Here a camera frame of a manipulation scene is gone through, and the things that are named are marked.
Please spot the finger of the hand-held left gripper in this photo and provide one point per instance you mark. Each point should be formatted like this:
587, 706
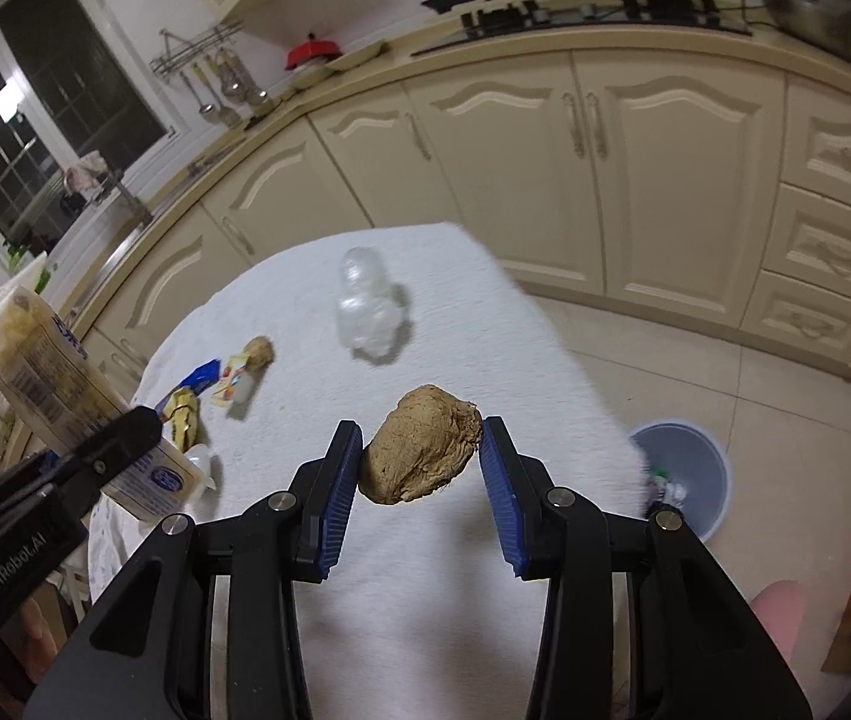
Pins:
121, 439
13, 484

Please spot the crumpled clear plastic bag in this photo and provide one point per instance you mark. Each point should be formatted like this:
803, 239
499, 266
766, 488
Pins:
369, 307

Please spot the cream kitchen cabinets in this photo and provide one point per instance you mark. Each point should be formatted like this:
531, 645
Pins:
680, 180

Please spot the metal spatula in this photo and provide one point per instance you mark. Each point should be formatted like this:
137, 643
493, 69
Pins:
229, 116

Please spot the orange printed small wrapper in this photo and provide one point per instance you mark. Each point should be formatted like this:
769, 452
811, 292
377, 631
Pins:
238, 390

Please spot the kitchen window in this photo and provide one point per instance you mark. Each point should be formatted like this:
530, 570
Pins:
58, 90

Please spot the heap of wrappers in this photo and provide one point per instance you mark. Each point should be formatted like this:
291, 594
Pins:
663, 491

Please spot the steel faucet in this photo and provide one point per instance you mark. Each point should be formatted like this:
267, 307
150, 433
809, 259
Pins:
129, 199

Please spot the metal skimmer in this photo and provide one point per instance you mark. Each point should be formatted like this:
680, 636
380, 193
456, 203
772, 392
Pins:
253, 90

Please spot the brown bread lump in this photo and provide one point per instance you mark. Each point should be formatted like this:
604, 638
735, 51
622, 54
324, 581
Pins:
259, 354
418, 442

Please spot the grey-blue waste bin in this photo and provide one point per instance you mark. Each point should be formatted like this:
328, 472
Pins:
695, 465

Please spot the clear packet yellow snacks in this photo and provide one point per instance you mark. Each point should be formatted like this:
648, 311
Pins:
43, 367

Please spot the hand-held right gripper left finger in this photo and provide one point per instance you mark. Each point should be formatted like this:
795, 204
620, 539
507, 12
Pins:
339, 495

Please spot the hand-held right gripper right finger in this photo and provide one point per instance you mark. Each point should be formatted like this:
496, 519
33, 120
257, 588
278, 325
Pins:
500, 495

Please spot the white terry table cover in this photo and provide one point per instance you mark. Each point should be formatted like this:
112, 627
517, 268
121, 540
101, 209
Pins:
470, 330

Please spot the beige plate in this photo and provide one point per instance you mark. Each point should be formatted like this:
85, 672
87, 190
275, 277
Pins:
358, 58

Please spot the yellow snack wrapper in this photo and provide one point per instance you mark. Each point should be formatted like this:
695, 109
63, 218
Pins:
184, 420

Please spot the steel kitchen sink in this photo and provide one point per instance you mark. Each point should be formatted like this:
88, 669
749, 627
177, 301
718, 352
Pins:
133, 240

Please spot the beige kitchen countertop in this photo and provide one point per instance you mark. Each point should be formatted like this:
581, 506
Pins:
657, 37

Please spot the metal ladle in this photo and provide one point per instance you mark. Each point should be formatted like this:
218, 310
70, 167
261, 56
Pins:
208, 109

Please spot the red pot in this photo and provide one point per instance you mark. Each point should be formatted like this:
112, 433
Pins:
313, 52

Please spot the metal utensil rack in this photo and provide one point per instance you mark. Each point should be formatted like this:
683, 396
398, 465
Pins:
196, 45

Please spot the pinkish dish cloth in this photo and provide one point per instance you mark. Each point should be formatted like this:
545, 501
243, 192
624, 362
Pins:
86, 172

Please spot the black gas stove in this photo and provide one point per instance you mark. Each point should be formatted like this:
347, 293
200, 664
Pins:
582, 19

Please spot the blue snack wrapper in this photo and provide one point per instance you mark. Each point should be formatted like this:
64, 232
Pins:
200, 377

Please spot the person's right leg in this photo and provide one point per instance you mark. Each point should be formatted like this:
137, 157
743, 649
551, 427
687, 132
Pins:
777, 630

